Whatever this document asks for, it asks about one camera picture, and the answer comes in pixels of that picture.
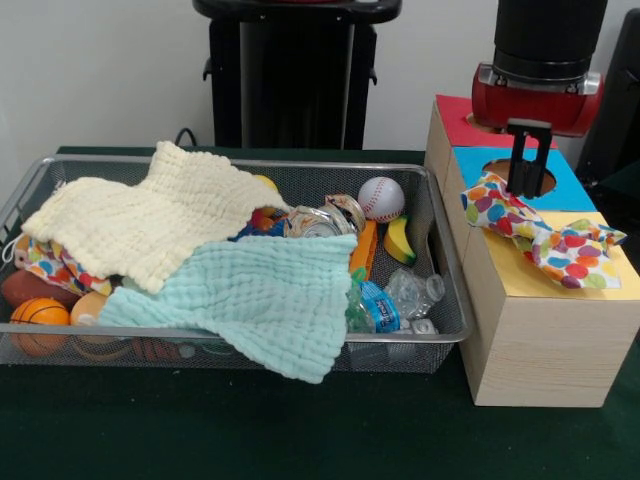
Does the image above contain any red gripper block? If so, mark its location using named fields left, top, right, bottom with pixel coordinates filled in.
left=471, top=62, right=605, bottom=200

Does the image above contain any colourful dotted cloth bag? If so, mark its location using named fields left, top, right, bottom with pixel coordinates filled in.
left=460, top=171, right=624, bottom=290
left=564, top=218, right=629, bottom=247
left=12, top=234, right=114, bottom=296

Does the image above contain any cream waffle cloth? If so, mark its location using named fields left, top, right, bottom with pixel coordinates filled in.
left=20, top=141, right=291, bottom=295

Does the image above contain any wooden box with three holes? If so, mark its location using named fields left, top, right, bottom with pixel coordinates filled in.
left=423, top=94, right=640, bottom=409

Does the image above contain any dark green table cloth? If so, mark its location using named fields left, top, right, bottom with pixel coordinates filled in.
left=0, top=144, right=640, bottom=480
left=597, top=164, right=640, bottom=214

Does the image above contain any black upright panel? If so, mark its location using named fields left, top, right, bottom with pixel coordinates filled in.
left=577, top=8, right=640, bottom=174

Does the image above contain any white baseball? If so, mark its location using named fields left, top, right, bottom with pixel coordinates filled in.
left=357, top=176, right=406, bottom=224

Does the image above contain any yellow foam banana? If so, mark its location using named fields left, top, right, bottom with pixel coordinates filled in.
left=382, top=215, right=417, bottom=265

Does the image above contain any clear crushed bottle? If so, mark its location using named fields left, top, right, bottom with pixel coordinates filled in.
left=383, top=268, right=447, bottom=321

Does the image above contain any crushed printed can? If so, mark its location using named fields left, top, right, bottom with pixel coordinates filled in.
left=324, top=193, right=367, bottom=234

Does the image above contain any orange toy carrot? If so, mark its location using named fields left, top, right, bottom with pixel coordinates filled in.
left=348, top=219, right=379, bottom=281

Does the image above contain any crushed bottle with blue label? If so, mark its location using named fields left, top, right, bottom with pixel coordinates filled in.
left=347, top=278, right=404, bottom=334

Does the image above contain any crushed silver can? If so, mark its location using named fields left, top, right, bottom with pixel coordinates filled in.
left=284, top=205, right=351, bottom=240

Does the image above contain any mint waffle cloth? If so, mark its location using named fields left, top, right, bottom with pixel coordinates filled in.
left=97, top=234, right=360, bottom=385

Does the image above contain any peach foam ball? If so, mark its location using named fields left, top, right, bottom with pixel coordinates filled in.
left=68, top=288, right=117, bottom=346

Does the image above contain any small orange basketball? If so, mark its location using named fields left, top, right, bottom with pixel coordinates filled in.
left=8, top=297, right=71, bottom=357

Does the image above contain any small brown football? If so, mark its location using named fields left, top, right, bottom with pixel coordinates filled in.
left=0, top=269, right=81, bottom=311

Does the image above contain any shallow wire mesh bin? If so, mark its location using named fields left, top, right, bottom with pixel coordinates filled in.
left=0, top=153, right=475, bottom=374

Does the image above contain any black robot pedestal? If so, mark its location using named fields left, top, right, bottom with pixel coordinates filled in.
left=192, top=0, right=404, bottom=150

